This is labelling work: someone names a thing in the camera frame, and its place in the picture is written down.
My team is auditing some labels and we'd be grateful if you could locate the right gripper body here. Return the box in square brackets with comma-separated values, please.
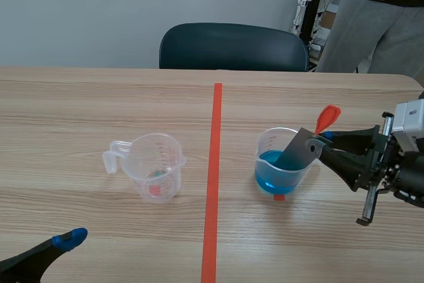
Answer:
[356, 111, 424, 227]

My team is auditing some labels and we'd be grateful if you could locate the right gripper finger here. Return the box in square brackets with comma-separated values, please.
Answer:
[319, 125, 381, 156]
[306, 139, 377, 193]

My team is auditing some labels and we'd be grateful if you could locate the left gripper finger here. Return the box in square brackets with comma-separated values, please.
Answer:
[0, 227, 89, 283]

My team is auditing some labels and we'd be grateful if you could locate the grey metal plate orange handle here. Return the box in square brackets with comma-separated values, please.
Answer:
[274, 104, 342, 170]

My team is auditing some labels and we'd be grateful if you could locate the clear beaker with blue liquid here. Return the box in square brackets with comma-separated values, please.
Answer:
[254, 127, 319, 195]

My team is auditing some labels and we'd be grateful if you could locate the person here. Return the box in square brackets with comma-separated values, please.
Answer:
[315, 0, 424, 80]

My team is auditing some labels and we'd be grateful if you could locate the empty clear plastic beaker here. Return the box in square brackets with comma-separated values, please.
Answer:
[102, 133, 187, 205]

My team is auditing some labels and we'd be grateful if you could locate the dark blue chair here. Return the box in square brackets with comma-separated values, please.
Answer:
[158, 23, 310, 72]

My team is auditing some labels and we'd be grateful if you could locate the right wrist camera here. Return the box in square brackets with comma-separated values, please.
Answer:
[392, 99, 424, 153]

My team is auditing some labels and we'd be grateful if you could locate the black metal rail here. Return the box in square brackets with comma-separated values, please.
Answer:
[297, 0, 329, 42]

